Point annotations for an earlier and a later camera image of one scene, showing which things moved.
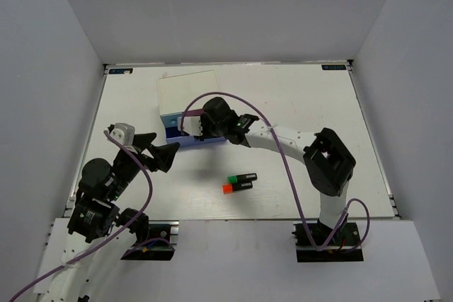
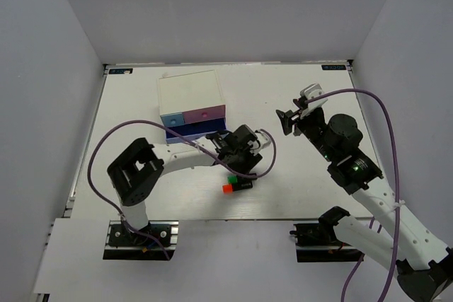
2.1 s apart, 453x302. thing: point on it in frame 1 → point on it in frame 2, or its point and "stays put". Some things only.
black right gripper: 204,119 → 287,120
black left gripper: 163,154 → 250,163
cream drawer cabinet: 175,92 stays put
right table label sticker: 333,67 stays put
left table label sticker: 120,71 stays put
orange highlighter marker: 230,187 stays put
